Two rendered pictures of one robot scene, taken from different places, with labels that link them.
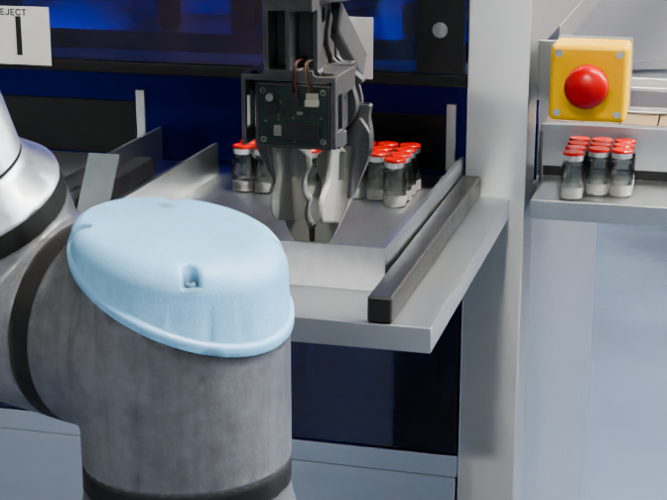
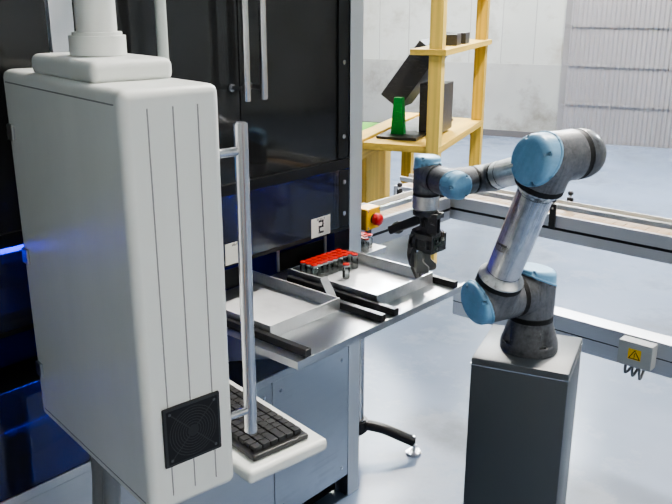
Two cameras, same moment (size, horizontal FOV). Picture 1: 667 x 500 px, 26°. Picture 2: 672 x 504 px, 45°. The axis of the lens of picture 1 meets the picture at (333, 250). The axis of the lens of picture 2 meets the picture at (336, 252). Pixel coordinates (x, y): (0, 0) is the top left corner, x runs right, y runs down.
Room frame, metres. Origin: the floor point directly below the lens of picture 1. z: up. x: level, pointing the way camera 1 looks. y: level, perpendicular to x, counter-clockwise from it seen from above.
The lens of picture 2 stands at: (0.32, 2.08, 1.68)
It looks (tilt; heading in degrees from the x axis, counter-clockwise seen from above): 18 degrees down; 297
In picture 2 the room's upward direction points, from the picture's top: straight up
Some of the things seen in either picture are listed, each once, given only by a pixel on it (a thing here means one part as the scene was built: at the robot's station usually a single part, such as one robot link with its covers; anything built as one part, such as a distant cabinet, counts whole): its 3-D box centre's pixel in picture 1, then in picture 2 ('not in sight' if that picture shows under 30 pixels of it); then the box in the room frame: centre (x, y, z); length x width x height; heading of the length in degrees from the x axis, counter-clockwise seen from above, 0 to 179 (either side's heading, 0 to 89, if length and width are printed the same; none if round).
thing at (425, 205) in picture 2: not in sight; (426, 202); (1.07, 0.02, 1.14); 0.08 x 0.08 x 0.05
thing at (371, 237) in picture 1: (287, 206); (359, 275); (1.26, 0.04, 0.90); 0.34 x 0.26 x 0.04; 165
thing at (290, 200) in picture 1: (287, 200); (421, 267); (1.07, 0.04, 0.95); 0.06 x 0.03 x 0.09; 165
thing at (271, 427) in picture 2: not in sight; (227, 408); (1.24, 0.77, 0.82); 0.40 x 0.14 x 0.02; 157
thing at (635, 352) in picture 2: not in sight; (637, 352); (0.52, -0.69, 0.50); 0.12 x 0.05 x 0.09; 165
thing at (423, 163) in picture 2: not in sight; (427, 175); (1.07, 0.02, 1.22); 0.09 x 0.08 x 0.11; 146
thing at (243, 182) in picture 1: (321, 172); (332, 265); (1.36, 0.01, 0.91); 0.18 x 0.02 x 0.05; 75
